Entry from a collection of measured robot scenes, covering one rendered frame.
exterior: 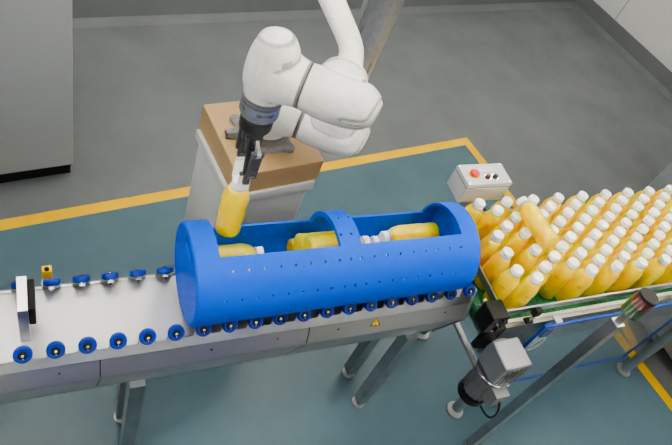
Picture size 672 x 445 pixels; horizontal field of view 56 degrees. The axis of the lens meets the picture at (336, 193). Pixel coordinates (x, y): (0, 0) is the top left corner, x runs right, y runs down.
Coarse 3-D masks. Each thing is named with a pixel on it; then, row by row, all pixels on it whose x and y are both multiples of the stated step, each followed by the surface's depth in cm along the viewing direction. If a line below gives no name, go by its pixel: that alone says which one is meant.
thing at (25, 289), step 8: (16, 280) 156; (24, 280) 157; (32, 280) 158; (16, 288) 155; (24, 288) 155; (32, 288) 157; (16, 296) 154; (24, 296) 154; (32, 296) 155; (24, 304) 153; (32, 304) 154; (24, 312) 152; (32, 312) 154; (24, 320) 155; (32, 320) 157; (24, 328) 157; (24, 336) 160
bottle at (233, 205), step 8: (224, 192) 158; (232, 192) 156; (240, 192) 156; (248, 192) 158; (224, 200) 158; (232, 200) 156; (240, 200) 157; (248, 200) 159; (224, 208) 159; (232, 208) 158; (240, 208) 158; (224, 216) 161; (232, 216) 160; (240, 216) 161; (216, 224) 166; (224, 224) 163; (232, 224) 163; (240, 224) 165; (224, 232) 165; (232, 232) 165
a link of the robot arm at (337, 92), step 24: (336, 0) 141; (336, 24) 140; (360, 48) 136; (312, 72) 127; (336, 72) 127; (360, 72) 130; (312, 96) 126; (336, 96) 126; (360, 96) 126; (336, 120) 128; (360, 120) 128
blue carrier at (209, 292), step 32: (192, 224) 166; (256, 224) 187; (288, 224) 192; (320, 224) 197; (352, 224) 180; (384, 224) 208; (448, 224) 207; (192, 256) 159; (256, 256) 164; (288, 256) 168; (320, 256) 172; (352, 256) 175; (384, 256) 180; (416, 256) 184; (448, 256) 189; (192, 288) 162; (224, 288) 160; (256, 288) 164; (288, 288) 168; (320, 288) 173; (352, 288) 178; (384, 288) 183; (416, 288) 189; (448, 288) 197; (192, 320) 164; (224, 320) 168
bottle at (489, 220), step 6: (486, 216) 226; (492, 216) 225; (498, 216) 225; (480, 222) 229; (486, 222) 226; (492, 222) 226; (498, 222) 226; (480, 228) 229; (486, 228) 228; (492, 228) 227; (480, 234) 231; (486, 234) 230; (480, 240) 232
